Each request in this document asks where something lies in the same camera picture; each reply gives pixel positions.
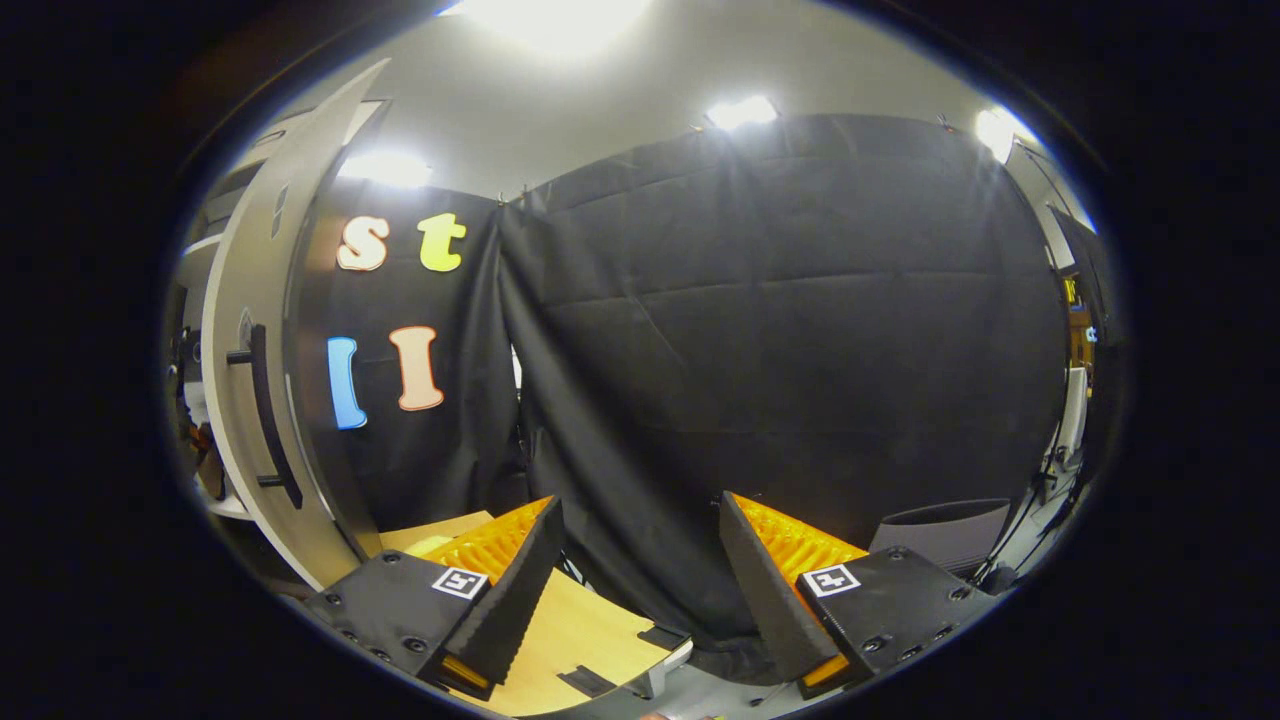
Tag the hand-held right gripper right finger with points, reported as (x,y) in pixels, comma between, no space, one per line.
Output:
(765,600)

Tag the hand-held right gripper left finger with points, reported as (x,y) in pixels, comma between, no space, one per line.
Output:
(520,600)

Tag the grey cabinet door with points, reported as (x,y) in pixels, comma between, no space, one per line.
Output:
(255,260)

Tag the grey shoe cabinet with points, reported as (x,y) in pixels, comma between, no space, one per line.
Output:
(200,260)

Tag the pale yellow item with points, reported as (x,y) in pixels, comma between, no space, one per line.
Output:
(425,546)

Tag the black backdrop cloth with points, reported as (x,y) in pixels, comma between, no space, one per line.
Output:
(780,350)
(460,450)

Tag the dark grey chair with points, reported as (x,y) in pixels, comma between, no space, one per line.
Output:
(940,535)

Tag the white equipment stand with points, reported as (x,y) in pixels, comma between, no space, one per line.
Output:
(1075,410)

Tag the ceiling light panel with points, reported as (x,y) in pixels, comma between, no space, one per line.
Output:
(1005,135)
(550,20)
(385,168)
(742,112)

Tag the black table bracket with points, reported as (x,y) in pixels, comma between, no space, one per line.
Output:
(662,637)
(588,682)

